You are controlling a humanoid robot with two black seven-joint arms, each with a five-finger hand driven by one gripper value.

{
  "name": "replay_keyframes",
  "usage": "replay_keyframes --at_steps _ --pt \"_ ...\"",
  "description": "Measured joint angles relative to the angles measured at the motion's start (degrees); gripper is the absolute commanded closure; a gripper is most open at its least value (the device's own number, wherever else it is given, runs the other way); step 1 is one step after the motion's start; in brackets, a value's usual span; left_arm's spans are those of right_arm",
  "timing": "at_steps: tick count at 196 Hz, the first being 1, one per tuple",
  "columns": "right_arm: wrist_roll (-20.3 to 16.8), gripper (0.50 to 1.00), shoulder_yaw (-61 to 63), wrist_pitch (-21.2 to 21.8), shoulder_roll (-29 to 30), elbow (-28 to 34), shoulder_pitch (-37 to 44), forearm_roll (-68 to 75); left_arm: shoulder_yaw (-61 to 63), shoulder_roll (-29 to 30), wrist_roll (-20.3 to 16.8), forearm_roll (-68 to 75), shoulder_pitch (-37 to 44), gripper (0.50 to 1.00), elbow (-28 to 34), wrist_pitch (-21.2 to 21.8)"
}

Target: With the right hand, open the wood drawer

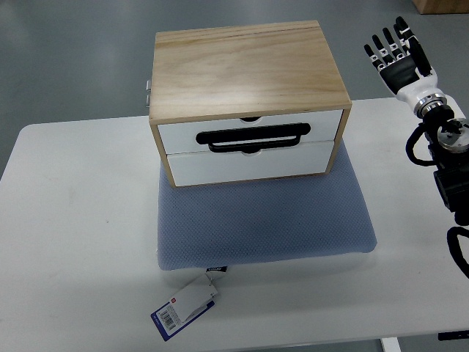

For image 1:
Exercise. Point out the wooden drawer cabinet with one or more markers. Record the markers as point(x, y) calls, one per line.
point(244, 72)

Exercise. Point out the black clamp at table edge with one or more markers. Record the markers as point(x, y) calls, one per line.
point(453, 335)

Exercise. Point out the white drawer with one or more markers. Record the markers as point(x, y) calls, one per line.
point(189, 169)
point(181, 137)

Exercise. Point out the blue mesh cushion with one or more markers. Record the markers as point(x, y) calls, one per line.
point(264, 220)

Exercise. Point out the white table leg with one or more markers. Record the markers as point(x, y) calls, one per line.
point(390, 344)

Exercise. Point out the wooden box in background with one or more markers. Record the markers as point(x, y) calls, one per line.
point(441, 7)

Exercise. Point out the white blue product tag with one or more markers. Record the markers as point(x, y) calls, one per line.
point(184, 307)

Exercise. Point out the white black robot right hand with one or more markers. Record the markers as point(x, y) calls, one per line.
point(405, 69)

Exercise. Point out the black drawer handle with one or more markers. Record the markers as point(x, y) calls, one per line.
point(252, 140)

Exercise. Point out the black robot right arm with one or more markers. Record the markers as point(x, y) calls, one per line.
point(447, 137)

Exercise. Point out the metal hinge on cabinet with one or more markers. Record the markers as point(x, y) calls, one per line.
point(148, 87)

